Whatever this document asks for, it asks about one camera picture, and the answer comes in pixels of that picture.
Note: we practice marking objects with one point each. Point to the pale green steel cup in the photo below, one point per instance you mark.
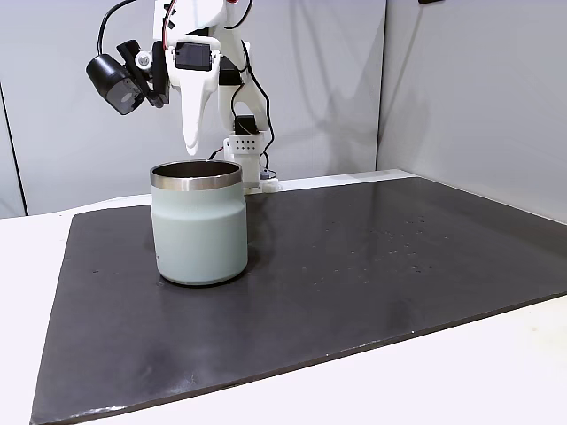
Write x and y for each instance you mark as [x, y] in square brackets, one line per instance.
[199, 230]

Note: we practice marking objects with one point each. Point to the black table mat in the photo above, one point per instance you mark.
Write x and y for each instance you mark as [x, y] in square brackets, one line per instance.
[266, 332]

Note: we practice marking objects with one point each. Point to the black oval camera box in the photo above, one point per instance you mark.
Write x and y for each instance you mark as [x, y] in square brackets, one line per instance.
[106, 75]

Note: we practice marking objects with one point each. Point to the black object on wall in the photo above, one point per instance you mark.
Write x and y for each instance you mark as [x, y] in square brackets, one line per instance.
[429, 2]

